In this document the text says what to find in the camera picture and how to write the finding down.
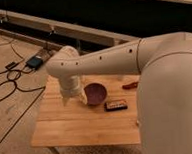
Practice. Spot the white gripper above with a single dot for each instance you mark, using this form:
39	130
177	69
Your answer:
67	94

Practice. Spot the white sponge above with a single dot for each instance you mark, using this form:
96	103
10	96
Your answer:
83	98

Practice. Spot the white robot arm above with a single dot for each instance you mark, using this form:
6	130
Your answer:
164	95

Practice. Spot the purple ceramic bowl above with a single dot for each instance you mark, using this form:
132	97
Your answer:
96	93

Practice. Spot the dark blue power box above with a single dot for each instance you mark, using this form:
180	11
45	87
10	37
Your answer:
34	63

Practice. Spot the dark rectangular box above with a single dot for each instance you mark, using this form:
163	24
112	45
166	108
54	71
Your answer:
115	105

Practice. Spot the wooden table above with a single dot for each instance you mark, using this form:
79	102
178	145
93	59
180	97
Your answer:
79	124

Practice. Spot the small black adapter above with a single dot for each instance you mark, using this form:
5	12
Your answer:
11	65

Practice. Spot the red chili pepper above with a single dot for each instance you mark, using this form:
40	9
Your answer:
131	85

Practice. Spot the metal table leg left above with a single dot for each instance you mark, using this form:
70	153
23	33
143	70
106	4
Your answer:
53	150

